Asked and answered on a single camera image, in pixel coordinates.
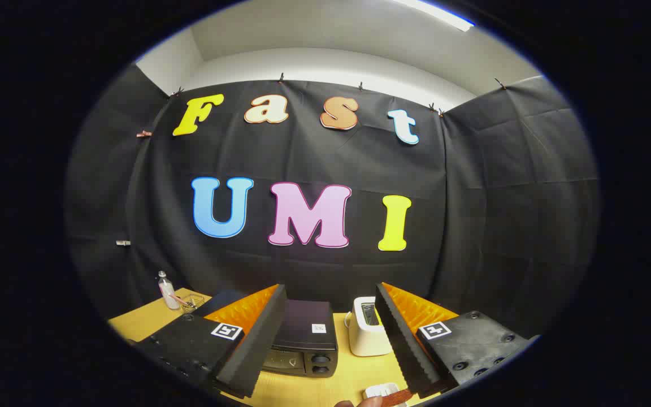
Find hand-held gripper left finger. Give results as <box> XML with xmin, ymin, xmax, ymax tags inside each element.
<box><xmin>133</xmin><ymin>284</ymin><xmax>288</xmax><ymax>399</ymax></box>

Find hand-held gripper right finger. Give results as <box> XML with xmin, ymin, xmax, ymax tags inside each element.
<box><xmin>375</xmin><ymin>283</ymin><xmax>541</xmax><ymax>399</ymax></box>

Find black toaster oven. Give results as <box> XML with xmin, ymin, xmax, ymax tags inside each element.
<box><xmin>193</xmin><ymin>290</ymin><xmax>338</xmax><ymax>378</ymax></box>

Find reddish-brown meat piece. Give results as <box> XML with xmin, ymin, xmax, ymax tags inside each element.
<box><xmin>381</xmin><ymin>389</ymin><xmax>414</xmax><ymax>407</ymax></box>

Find white toaster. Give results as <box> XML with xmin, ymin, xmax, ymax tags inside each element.
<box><xmin>344</xmin><ymin>296</ymin><xmax>394</xmax><ymax>357</ymax></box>

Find white rectangular dish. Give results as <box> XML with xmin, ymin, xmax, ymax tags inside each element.
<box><xmin>363</xmin><ymin>383</ymin><xmax>411</xmax><ymax>405</ymax></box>

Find clear plastic bottle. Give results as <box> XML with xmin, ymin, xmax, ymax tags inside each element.
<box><xmin>158</xmin><ymin>271</ymin><xmax>181</xmax><ymax>310</ymax></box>

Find black backdrop cloth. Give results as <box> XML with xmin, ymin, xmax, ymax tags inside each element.
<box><xmin>66</xmin><ymin>63</ymin><xmax>602</xmax><ymax>340</ymax></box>

